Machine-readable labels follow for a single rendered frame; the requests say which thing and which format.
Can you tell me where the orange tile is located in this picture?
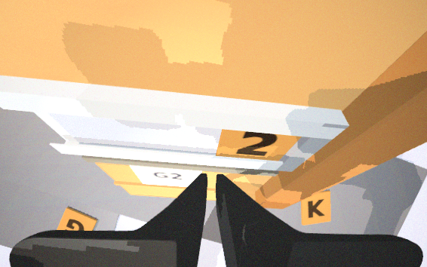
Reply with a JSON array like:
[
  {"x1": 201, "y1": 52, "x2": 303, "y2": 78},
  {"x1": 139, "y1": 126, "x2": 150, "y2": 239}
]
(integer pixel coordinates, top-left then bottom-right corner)
[
  {"x1": 216, "y1": 129, "x2": 300, "y2": 161},
  {"x1": 301, "y1": 191, "x2": 331, "y2": 226},
  {"x1": 57, "y1": 207, "x2": 97, "y2": 231}
]

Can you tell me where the pale yellow board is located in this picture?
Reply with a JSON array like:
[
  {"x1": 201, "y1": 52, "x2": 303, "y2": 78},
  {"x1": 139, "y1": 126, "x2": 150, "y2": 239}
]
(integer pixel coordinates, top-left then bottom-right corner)
[{"x1": 0, "y1": 0, "x2": 427, "y2": 209}]

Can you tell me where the white paper ticket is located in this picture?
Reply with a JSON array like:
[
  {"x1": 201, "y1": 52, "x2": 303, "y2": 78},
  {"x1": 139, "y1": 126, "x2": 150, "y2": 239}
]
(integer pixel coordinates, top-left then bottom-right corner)
[{"x1": 130, "y1": 166, "x2": 202, "y2": 187}]

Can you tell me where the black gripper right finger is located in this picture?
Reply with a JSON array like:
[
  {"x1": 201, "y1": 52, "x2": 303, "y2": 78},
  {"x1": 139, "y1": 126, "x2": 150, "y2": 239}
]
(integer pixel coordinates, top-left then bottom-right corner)
[{"x1": 216, "y1": 174, "x2": 423, "y2": 267}]

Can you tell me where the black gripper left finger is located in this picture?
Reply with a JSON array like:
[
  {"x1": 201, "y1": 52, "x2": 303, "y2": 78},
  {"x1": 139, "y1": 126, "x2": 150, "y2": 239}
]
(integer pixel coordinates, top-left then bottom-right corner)
[{"x1": 9, "y1": 173, "x2": 207, "y2": 267}]

